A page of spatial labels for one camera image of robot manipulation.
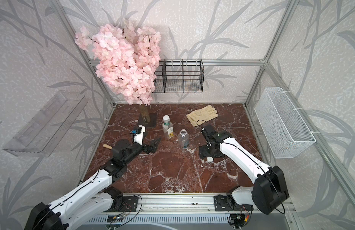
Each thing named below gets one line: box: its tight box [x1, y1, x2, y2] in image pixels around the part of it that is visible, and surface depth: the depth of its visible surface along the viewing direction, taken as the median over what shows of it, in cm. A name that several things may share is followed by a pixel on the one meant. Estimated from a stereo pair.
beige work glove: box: [186, 104, 219, 127], surface depth 114 cm
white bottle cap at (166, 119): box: [162, 115, 170, 124], surface depth 88 cm
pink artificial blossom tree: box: [74, 19, 162, 106], surface depth 66 cm
